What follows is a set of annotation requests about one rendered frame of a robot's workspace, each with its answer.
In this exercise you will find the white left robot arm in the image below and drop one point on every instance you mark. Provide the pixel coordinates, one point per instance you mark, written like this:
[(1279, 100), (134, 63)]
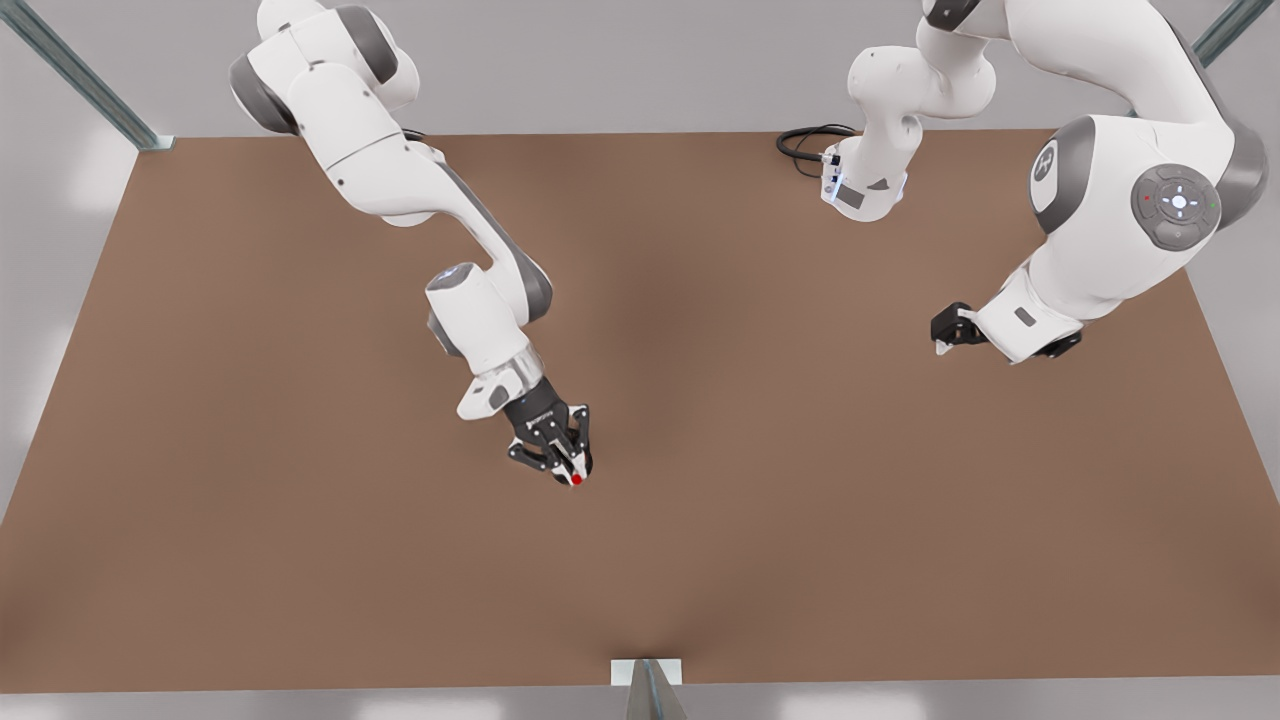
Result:
[(1110, 230)]

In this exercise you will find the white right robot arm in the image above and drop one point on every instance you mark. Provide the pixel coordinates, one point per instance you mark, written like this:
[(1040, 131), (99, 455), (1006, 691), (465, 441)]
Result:
[(370, 160)]

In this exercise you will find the silver frame post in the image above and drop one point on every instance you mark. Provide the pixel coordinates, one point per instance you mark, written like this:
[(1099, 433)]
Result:
[(648, 688), (1230, 28), (80, 78)]

